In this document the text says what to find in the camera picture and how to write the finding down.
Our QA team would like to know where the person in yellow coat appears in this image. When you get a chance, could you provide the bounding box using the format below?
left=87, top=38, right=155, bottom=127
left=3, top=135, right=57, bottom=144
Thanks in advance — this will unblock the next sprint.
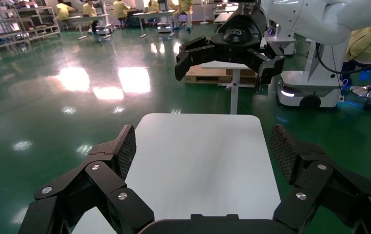
left=340, top=22, right=371, bottom=82
left=56, top=0, right=77, bottom=22
left=82, top=0, right=99, bottom=33
left=112, top=0, right=131, bottom=28
left=172, top=0, right=195, bottom=32

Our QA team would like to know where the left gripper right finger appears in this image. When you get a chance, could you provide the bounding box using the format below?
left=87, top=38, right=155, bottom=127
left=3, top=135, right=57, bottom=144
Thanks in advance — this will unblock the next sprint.
left=268, top=124, right=371, bottom=234

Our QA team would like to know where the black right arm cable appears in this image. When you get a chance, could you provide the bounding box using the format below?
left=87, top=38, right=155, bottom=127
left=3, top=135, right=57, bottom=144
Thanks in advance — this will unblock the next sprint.
left=315, top=22, right=371, bottom=75

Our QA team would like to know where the wooden pallet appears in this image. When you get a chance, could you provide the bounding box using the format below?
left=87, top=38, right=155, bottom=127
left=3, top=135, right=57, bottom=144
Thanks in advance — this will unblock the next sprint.
left=184, top=64, right=258, bottom=86

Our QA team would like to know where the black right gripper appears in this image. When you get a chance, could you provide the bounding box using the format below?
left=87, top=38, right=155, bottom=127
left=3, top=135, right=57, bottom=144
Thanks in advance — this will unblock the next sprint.
left=175, top=1, right=286, bottom=95

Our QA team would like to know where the white standing fan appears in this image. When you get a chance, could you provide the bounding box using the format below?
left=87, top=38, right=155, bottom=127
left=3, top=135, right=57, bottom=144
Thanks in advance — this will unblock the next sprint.
left=199, top=0, right=210, bottom=25

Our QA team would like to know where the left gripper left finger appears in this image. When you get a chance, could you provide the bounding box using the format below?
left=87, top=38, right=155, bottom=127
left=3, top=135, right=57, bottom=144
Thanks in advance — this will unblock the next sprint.
left=17, top=125, right=155, bottom=234

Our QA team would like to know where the white metal-leg table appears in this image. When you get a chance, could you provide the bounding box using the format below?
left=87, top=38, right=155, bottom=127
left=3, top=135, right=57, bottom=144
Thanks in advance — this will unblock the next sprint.
left=200, top=61, right=260, bottom=115
left=133, top=9, right=176, bottom=39
left=67, top=13, right=112, bottom=41

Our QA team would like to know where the grey metal shelf rack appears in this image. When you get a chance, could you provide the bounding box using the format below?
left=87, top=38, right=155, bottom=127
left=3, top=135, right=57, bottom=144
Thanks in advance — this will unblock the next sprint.
left=0, top=0, right=60, bottom=53

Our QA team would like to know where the chrome stool base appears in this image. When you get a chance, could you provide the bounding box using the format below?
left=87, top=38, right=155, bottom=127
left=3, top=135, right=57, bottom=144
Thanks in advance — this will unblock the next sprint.
left=350, top=64, right=371, bottom=99

